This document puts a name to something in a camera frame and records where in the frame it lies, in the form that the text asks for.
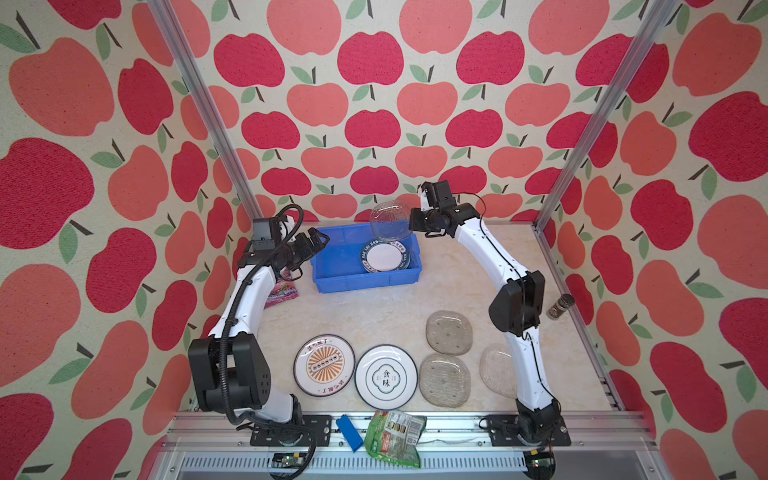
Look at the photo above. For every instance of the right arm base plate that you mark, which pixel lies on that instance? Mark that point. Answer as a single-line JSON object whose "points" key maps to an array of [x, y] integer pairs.
{"points": [[514, 431]]}

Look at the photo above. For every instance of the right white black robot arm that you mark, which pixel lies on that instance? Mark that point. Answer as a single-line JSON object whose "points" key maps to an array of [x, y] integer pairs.
{"points": [[515, 310]]}

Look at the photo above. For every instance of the small jar right side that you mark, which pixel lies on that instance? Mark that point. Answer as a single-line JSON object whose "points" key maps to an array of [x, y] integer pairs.
{"points": [[560, 306]]}

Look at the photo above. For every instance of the clear glass plate bottom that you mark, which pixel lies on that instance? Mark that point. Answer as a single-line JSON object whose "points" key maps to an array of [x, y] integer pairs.
{"points": [[444, 380]]}

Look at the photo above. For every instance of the clear glass plate right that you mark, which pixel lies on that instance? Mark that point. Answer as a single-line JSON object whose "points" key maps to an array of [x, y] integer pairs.
{"points": [[497, 370]]}

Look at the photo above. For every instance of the clear glass plate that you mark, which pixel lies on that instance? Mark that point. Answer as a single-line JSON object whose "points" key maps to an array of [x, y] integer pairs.
{"points": [[497, 370], [444, 380], [449, 333], [390, 221]]}

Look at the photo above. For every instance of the orange sunburst plate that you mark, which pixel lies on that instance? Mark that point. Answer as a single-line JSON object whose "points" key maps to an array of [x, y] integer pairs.
{"points": [[324, 365]]}

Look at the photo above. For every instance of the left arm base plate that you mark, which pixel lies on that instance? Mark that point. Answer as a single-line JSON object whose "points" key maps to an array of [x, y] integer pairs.
{"points": [[314, 430]]}

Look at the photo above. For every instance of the aluminium right corner post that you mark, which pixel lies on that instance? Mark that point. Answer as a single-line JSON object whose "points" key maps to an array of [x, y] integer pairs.
{"points": [[650, 28]]}

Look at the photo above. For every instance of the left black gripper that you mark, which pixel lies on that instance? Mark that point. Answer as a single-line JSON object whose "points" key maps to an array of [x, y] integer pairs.
{"points": [[308, 251]]}

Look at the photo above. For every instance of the white plate black emblem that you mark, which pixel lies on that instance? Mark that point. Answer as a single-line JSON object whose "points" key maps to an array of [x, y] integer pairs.
{"points": [[386, 377]]}

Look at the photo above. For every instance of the clear glass plate middle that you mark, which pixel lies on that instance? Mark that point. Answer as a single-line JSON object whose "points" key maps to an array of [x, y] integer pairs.
{"points": [[449, 333]]}

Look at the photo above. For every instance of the aluminium left corner post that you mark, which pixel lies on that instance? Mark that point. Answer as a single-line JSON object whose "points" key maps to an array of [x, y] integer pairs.
{"points": [[174, 36]]}

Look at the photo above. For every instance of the green snack packet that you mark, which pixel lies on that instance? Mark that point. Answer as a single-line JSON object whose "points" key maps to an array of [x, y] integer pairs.
{"points": [[392, 437]]}

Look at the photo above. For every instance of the aluminium corner post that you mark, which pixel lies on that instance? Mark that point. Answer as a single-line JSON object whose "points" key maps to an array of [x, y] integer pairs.
{"points": [[174, 36], [650, 28]]}

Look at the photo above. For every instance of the blue rectangular block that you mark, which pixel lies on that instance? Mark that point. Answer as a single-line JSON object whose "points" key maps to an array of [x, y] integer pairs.
{"points": [[351, 435]]}

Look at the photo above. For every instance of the clear glass plate top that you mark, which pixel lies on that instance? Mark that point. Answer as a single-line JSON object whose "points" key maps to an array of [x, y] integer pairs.
{"points": [[390, 221]]}

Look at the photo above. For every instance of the aluminium front frame rail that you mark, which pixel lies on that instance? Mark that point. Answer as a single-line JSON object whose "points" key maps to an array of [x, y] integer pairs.
{"points": [[420, 445]]}

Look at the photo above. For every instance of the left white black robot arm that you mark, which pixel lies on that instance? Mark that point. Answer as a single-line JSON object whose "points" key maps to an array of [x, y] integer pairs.
{"points": [[230, 373]]}

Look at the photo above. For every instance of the Fox's berries candy bag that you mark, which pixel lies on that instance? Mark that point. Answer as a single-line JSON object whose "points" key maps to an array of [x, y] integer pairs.
{"points": [[284, 290]]}

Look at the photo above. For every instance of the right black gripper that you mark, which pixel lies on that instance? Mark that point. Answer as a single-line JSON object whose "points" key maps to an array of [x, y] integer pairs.
{"points": [[415, 215]]}

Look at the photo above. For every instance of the blue plastic bin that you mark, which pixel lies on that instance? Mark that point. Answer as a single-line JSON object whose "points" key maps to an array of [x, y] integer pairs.
{"points": [[344, 266]]}

